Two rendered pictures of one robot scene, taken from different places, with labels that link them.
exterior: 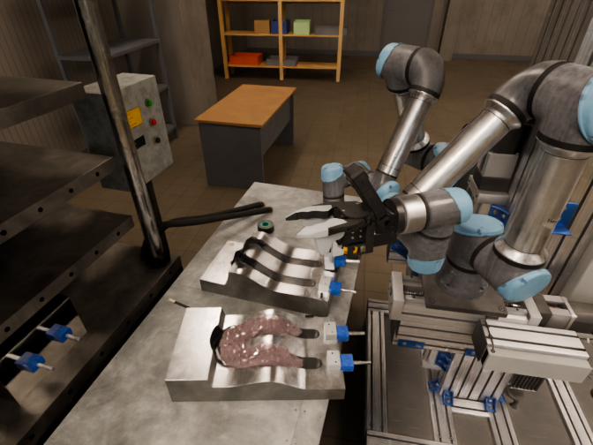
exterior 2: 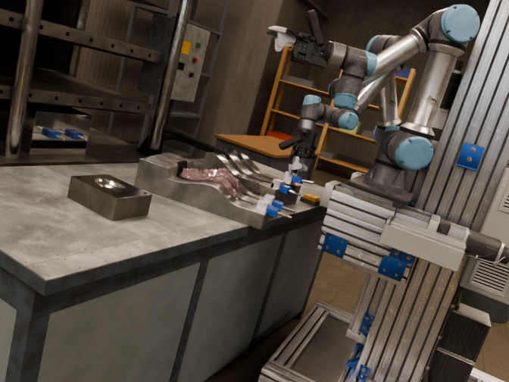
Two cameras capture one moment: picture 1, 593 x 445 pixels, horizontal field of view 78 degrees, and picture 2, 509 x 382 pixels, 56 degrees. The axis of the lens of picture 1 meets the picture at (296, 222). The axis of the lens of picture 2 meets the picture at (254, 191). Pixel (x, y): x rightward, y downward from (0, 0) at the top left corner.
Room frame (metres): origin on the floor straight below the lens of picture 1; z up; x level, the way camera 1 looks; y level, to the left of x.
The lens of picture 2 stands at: (-1.01, -0.38, 1.30)
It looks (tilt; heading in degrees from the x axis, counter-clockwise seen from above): 13 degrees down; 11
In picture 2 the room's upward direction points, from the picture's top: 16 degrees clockwise
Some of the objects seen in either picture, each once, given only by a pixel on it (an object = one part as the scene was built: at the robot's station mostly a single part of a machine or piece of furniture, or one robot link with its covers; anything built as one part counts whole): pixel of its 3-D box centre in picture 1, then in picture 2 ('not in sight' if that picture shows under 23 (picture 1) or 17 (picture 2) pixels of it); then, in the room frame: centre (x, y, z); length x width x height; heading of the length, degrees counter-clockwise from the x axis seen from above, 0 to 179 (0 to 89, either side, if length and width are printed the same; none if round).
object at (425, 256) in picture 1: (424, 242); (346, 91); (0.63, -0.28, 1.34); 0.11 x 0.08 x 0.11; 16
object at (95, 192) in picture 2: not in sight; (110, 195); (0.29, 0.30, 0.84); 0.20 x 0.15 x 0.07; 74
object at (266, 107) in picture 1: (253, 133); (263, 175); (3.85, 0.48, 0.35); 1.29 x 0.66 x 0.69; 166
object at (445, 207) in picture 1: (439, 209); (357, 62); (0.62, -0.29, 1.43); 0.11 x 0.08 x 0.09; 106
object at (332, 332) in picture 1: (344, 333); (279, 206); (0.77, -0.16, 0.86); 0.13 x 0.05 x 0.05; 91
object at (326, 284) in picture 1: (337, 288); (287, 189); (0.94, -0.15, 0.89); 0.13 x 0.05 x 0.05; 74
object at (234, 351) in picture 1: (260, 340); (214, 176); (0.71, 0.11, 0.90); 0.26 x 0.18 x 0.08; 91
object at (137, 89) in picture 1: (156, 234); (153, 154); (1.47, 0.71, 0.74); 0.30 x 0.22 x 1.47; 164
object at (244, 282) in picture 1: (272, 267); (240, 173); (1.07, 0.09, 0.87); 0.50 x 0.26 x 0.14; 74
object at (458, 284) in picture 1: (463, 269); (386, 174); (0.82, -0.50, 1.09); 0.15 x 0.15 x 0.10
